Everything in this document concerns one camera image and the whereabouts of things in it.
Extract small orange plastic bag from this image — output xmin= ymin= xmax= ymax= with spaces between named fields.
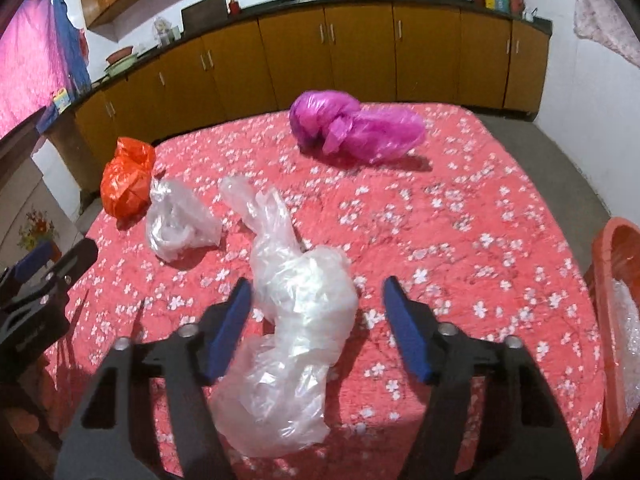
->
xmin=100 ymin=136 xmax=156 ymax=226

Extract small clear plastic bag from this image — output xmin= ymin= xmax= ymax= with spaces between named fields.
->
xmin=145 ymin=179 xmax=222 ymax=262

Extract white plastic bag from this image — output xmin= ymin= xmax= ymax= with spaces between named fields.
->
xmin=212 ymin=176 xmax=358 ymax=458

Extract clear bubble wrap sheet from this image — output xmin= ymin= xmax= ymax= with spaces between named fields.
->
xmin=612 ymin=280 xmax=640 ymax=416

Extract magenta plastic bag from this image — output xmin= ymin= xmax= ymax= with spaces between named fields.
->
xmin=288 ymin=90 xmax=427 ymax=164

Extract brown kitchen cabinet row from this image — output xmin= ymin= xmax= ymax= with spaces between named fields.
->
xmin=44 ymin=0 xmax=552 ymax=195

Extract person's hand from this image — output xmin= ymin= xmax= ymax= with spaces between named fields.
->
xmin=1 ymin=408 xmax=39 ymax=436

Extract flower pot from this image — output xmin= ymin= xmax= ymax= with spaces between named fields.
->
xmin=18 ymin=208 xmax=62 ymax=262

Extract stacked bowls on counter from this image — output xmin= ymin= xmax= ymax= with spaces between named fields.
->
xmin=104 ymin=46 xmax=138 ymax=77

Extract red floral tablecloth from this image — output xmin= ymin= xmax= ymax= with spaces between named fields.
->
xmin=48 ymin=104 xmax=603 ymax=479

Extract orange plastic basket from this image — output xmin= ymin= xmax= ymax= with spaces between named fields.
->
xmin=585 ymin=217 xmax=639 ymax=450

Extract pink and blue hanging cloth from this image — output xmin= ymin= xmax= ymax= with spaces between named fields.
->
xmin=1 ymin=0 xmax=91 ymax=136

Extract clear jar on counter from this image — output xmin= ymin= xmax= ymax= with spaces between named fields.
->
xmin=153 ymin=16 xmax=181 ymax=48

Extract dark cutting board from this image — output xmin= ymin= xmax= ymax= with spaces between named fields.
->
xmin=181 ymin=0 xmax=228 ymax=37

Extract small red bottle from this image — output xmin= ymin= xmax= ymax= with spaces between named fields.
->
xmin=228 ymin=0 xmax=241 ymax=15

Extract pink floral hanging cloth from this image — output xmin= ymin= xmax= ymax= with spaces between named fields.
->
xmin=574 ymin=0 xmax=639 ymax=66

